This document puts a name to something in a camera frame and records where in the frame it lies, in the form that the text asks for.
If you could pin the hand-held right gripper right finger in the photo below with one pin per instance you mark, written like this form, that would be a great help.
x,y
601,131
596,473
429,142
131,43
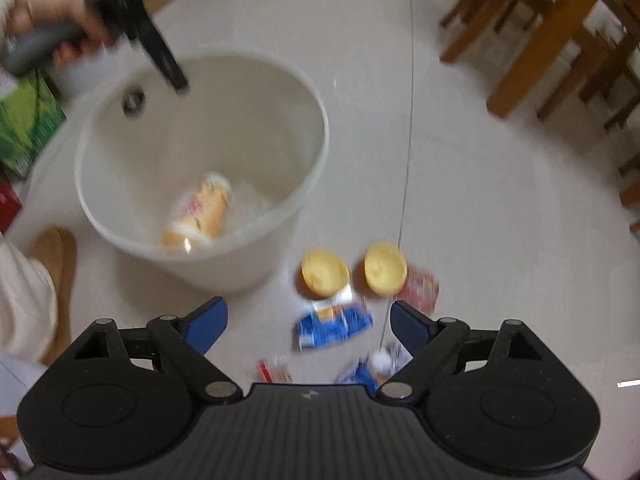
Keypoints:
x,y
407,322

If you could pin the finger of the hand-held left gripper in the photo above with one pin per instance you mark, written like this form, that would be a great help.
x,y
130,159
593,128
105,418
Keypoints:
x,y
160,50

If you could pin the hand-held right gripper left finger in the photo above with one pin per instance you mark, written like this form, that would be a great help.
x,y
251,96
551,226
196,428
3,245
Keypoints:
x,y
207,322

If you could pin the red snack wrapper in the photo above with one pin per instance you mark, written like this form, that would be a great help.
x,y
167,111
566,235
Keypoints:
x,y
422,290

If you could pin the blue and white wrapper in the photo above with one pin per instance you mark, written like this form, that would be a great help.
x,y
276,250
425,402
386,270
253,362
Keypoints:
x,y
365,370

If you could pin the blue snack wrapper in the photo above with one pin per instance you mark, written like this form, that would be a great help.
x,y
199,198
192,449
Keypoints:
x,y
332,327

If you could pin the small red and white wrapper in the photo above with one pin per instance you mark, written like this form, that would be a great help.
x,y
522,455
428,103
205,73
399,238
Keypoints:
x,y
274,370

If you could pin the white plastic bucket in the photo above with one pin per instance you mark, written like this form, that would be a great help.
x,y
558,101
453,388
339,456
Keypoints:
x,y
210,120

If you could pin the person's left hand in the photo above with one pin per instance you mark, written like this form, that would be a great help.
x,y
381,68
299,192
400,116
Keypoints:
x,y
52,5

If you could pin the green printed box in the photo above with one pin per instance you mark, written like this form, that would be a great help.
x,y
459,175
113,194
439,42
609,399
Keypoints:
x,y
30,125

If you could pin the person's white trouser leg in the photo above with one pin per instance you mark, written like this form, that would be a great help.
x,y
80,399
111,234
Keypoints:
x,y
22,300

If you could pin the red box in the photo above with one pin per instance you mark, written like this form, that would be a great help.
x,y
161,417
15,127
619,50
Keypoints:
x,y
7,202

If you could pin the wooden dining table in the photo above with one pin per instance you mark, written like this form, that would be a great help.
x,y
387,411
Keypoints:
x,y
565,5

